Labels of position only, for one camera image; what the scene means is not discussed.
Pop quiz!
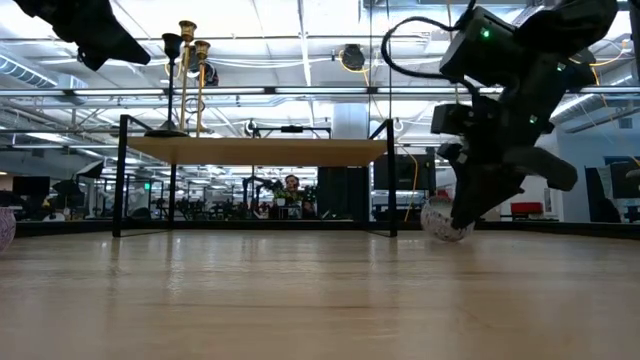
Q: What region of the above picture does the black wall screen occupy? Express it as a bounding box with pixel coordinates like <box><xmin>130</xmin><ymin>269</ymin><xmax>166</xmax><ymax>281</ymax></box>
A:
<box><xmin>373</xmin><ymin>153</ymin><xmax>436</xmax><ymax>192</ymax></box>

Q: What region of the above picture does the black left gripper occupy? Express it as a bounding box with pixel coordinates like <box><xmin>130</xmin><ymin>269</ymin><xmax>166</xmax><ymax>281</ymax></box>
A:
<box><xmin>12</xmin><ymin>0</ymin><xmax>151</xmax><ymax>71</ymax></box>

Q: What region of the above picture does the brass candlestick holder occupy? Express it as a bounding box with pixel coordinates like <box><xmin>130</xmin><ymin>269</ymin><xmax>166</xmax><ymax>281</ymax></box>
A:
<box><xmin>177</xmin><ymin>20</ymin><xmax>198</xmax><ymax>137</ymax></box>
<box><xmin>193</xmin><ymin>40</ymin><xmax>213</xmax><ymax>138</ymax></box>

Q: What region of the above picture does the person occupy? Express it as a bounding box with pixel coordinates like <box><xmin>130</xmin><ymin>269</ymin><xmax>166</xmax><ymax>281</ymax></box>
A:
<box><xmin>282</xmin><ymin>174</ymin><xmax>317</xmax><ymax>220</ymax></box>

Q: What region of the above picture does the black aluminium table frame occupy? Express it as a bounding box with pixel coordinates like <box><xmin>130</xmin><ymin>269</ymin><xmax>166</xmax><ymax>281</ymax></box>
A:
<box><xmin>13</xmin><ymin>218</ymin><xmax>640</xmax><ymax>240</ymax></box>

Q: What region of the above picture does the black background monitor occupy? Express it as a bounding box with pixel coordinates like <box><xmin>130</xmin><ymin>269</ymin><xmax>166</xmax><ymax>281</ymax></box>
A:
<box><xmin>12</xmin><ymin>175</ymin><xmax>51</xmax><ymax>199</ymax></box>

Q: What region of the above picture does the wooden shelf with black legs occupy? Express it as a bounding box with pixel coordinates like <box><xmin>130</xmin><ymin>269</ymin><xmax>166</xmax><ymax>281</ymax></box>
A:
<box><xmin>112</xmin><ymin>114</ymin><xmax>399</xmax><ymax>239</ymax></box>

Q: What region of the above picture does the red seat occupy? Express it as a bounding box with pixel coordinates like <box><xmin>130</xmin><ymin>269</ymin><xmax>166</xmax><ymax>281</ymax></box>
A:
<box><xmin>509</xmin><ymin>201</ymin><xmax>545</xmax><ymax>217</ymax></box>

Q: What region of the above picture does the black softbox lamp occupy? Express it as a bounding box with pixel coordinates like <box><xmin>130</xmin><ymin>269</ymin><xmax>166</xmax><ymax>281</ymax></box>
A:
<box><xmin>73</xmin><ymin>159</ymin><xmax>105</xmax><ymax>182</ymax></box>

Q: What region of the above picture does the black cabinet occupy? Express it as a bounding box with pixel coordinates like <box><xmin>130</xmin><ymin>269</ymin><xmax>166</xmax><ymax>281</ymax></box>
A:
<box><xmin>317</xmin><ymin>166</ymin><xmax>372</xmax><ymax>221</ymax></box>

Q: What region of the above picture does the black candlestick holder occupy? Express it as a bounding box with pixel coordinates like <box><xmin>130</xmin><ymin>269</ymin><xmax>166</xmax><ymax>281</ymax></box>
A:
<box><xmin>144</xmin><ymin>32</ymin><xmax>190</xmax><ymax>139</ymax></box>

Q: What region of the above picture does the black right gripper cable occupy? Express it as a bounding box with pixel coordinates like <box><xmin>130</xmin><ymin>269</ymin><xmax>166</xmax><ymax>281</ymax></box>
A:
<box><xmin>380</xmin><ymin>14</ymin><xmax>484</xmax><ymax>99</ymax></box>

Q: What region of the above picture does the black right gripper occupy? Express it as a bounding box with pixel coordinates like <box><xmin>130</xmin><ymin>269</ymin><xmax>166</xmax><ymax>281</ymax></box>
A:
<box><xmin>437</xmin><ymin>87</ymin><xmax>579</xmax><ymax>232</ymax></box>

